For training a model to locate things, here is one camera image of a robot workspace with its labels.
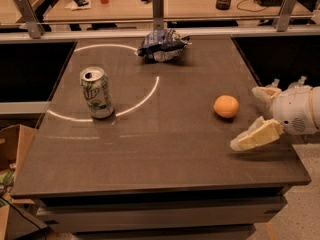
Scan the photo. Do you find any orange fruit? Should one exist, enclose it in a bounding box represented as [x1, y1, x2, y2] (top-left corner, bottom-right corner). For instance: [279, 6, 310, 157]
[213, 95, 239, 118]

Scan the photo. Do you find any cardboard box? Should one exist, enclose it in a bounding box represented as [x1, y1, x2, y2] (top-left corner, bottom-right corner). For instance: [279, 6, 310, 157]
[0, 125, 46, 240]

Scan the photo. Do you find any blue crumpled chip bag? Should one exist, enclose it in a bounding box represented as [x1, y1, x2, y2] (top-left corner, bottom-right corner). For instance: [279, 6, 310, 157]
[135, 29, 190, 62]

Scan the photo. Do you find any metal rail with brackets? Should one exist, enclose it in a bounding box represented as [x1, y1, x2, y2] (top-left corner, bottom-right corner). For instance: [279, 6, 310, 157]
[0, 0, 320, 42]

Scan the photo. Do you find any green 7up can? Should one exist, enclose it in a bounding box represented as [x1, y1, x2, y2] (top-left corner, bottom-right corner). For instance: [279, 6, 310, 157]
[80, 66, 114, 119]

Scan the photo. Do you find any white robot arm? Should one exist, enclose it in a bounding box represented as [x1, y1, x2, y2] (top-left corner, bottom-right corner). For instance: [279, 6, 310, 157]
[230, 85, 320, 151]

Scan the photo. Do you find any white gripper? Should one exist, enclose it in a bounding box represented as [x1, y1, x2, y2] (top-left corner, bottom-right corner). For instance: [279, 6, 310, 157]
[230, 85, 315, 151]

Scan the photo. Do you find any black cable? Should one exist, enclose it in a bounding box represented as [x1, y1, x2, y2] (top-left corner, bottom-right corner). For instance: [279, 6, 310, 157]
[236, 0, 269, 13]

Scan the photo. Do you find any clear plastic bottle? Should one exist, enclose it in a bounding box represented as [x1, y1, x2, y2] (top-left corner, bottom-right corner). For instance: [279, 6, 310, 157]
[265, 78, 280, 88]

